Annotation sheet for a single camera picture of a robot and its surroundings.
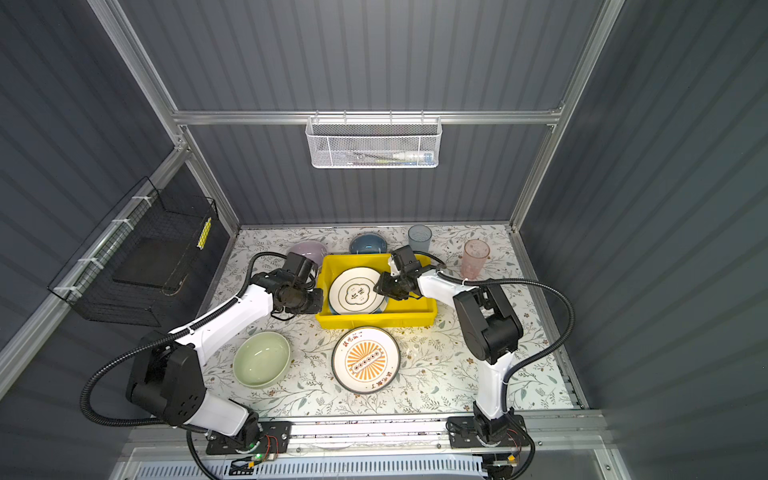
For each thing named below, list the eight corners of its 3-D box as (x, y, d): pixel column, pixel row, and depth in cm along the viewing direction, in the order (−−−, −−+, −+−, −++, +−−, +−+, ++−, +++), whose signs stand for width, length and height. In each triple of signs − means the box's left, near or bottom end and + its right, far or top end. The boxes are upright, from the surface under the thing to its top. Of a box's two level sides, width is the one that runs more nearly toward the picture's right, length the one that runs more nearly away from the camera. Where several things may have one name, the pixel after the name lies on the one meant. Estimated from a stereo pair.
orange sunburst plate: (329, 393, 82) (327, 390, 80) (337, 330, 94) (335, 326, 92) (399, 393, 82) (400, 390, 80) (398, 330, 94) (398, 326, 92)
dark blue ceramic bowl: (350, 259, 112) (349, 251, 108) (352, 242, 118) (351, 233, 114) (386, 259, 112) (386, 251, 108) (386, 242, 118) (386, 233, 114)
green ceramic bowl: (234, 391, 83) (224, 384, 78) (250, 341, 92) (242, 332, 87) (288, 391, 83) (282, 384, 78) (299, 341, 92) (293, 332, 87)
